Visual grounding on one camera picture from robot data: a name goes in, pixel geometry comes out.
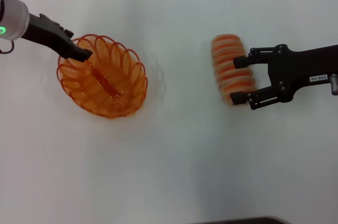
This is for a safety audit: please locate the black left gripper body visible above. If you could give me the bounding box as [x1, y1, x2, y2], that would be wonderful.
[21, 13, 78, 59]

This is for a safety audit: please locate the dark rounded robot base edge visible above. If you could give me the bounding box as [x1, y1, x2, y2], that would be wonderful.
[190, 216, 288, 224]

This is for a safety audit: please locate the orange wire basket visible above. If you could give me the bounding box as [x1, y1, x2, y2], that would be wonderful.
[57, 33, 148, 119]

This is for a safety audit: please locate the orange and white ridged bread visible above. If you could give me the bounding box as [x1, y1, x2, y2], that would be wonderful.
[210, 33, 258, 107]

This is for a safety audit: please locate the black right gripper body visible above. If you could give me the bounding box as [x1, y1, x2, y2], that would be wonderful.
[266, 44, 338, 103]

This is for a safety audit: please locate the silver cable plug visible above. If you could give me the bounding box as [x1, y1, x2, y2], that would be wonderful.
[328, 73, 338, 95]

